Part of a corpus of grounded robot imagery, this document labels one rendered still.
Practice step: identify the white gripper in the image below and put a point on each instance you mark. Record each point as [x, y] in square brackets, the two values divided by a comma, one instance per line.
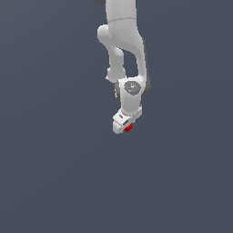
[122, 120]

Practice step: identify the red cube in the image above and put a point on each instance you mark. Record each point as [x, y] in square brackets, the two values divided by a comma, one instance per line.
[128, 127]

